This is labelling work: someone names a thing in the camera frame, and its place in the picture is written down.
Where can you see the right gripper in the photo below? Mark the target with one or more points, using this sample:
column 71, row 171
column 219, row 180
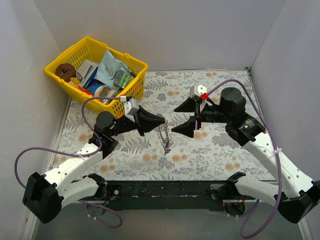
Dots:
column 197, row 117

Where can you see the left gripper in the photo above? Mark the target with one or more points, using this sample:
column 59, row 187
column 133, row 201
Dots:
column 139, row 122

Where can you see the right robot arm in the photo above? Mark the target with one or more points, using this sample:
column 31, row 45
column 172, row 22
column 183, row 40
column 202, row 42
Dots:
column 299, row 193

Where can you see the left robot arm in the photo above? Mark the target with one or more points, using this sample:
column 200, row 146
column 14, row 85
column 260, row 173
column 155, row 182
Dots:
column 70, row 165

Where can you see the floral patterned table mat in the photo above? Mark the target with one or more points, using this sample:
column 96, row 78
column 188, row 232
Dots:
column 210, row 155

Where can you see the green snack packet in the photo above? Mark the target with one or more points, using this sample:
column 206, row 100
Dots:
column 122, row 79

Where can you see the grey brown pouch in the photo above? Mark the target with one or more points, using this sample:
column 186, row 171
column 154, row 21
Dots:
column 106, row 91

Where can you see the light blue chips bag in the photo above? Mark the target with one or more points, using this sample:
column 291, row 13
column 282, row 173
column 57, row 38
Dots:
column 108, row 68

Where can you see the white blue box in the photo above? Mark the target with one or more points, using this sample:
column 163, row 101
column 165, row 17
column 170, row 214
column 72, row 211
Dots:
column 86, row 73

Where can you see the yellow plastic shopping basket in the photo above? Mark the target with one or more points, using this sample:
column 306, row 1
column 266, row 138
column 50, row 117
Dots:
column 90, row 49

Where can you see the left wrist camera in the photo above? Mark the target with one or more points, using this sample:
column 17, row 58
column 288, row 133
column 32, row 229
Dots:
column 131, row 107

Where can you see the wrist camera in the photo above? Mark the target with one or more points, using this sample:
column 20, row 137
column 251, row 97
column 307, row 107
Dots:
column 131, row 107
column 198, row 93

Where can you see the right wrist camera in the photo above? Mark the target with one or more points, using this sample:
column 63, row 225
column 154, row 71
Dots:
column 198, row 93

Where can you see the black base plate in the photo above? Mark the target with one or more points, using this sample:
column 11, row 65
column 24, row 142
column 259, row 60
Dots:
column 122, row 195

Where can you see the aluminium frame rail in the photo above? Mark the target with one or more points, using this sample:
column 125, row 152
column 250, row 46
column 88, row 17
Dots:
column 95, row 209

